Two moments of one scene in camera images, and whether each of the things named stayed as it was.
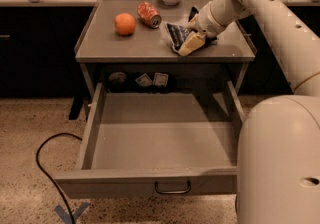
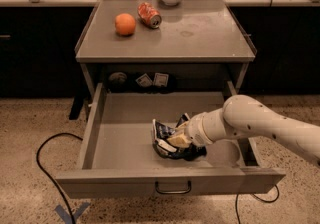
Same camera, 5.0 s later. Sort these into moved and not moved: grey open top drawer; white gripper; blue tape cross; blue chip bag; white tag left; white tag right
Moved: blue chip bag; white gripper
Not moved: blue tape cross; white tag left; grey open top drawer; white tag right
